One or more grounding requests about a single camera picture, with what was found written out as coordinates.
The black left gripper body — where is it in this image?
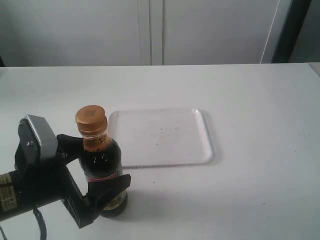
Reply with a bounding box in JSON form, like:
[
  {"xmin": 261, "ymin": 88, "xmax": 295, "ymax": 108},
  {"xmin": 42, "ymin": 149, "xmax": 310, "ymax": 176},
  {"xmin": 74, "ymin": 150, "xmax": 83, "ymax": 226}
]
[{"xmin": 13, "ymin": 147, "xmax": 98, "ymax": 229}]

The dark soy sauce bottle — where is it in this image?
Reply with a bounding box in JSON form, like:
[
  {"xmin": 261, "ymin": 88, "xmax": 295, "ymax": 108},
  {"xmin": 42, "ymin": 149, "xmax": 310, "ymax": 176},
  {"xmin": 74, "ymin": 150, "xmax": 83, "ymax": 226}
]
[{"xmin": 75, "ymin": 105, "xmax": 128, "ymax": 218}]

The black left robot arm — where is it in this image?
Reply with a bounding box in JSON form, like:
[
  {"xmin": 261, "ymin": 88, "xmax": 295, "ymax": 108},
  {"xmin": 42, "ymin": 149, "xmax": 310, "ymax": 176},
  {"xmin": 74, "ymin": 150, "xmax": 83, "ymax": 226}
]
[{"xmin": 0, "ymin": 134, "xmax": 131, "ymax": 229}]

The white plastic tray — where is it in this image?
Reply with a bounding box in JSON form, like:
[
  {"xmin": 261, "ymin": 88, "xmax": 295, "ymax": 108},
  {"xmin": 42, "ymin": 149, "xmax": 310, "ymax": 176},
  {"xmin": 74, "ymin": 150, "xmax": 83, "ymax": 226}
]
[{"xmin": 108, "ymin": 107, "xmax": 215, "ymax": 169}]

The white cabinet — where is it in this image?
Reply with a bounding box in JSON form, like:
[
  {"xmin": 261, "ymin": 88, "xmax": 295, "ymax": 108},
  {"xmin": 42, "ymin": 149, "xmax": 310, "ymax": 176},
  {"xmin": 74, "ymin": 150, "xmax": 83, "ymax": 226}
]
[{"xmin": 0, "ymin": 0, "xmax": 291, "ymax": 67}]

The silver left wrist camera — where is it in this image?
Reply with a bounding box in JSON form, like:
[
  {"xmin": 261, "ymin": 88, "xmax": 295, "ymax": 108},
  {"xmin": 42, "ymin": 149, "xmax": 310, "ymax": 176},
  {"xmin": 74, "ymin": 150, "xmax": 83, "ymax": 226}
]
[{"xmin": 18, "ymin": 114, "xmax": 58, "ymax": 165}]

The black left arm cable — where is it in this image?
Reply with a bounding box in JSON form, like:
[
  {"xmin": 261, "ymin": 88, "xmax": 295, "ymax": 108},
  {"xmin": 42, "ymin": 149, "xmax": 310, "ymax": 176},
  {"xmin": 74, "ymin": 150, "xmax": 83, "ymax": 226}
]
[{"xmin": 0, "ymin": 207, "xmax": 48, "ymax": 240}]

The dark vertical post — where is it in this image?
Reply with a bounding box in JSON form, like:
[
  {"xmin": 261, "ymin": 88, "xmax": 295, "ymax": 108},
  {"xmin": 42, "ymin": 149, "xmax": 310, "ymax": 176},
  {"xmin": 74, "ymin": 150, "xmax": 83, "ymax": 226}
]
[{"xmin": 271, "ymin": 0, "xmax": 312, "ymax": 64}]

